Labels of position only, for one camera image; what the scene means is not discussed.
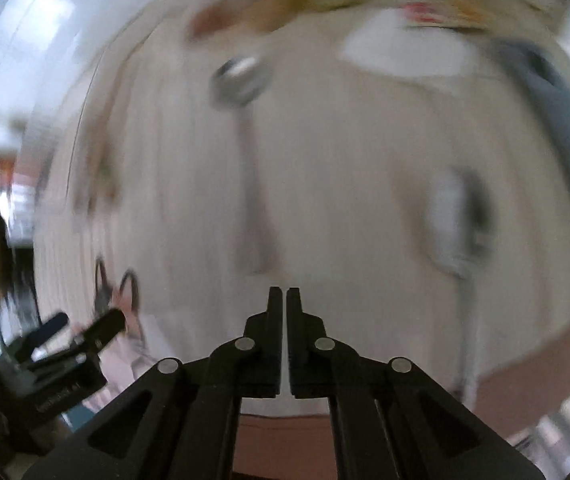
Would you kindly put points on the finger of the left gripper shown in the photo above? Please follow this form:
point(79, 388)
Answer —
point(97, 336)
point(27, 343)

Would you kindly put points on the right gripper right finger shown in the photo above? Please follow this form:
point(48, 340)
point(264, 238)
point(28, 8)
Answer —
point(319, 366)

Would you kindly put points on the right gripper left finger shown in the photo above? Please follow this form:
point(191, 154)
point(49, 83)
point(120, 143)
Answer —
point(250, 365)

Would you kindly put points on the large steel spoon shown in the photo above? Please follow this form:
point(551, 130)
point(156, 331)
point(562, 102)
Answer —
point(460, 224)

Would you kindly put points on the crosswise steel spoon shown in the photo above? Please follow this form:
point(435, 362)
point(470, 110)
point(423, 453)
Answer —
point(235, 86)

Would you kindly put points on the white paper sheet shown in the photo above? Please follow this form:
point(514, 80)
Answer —
point(384, 44)

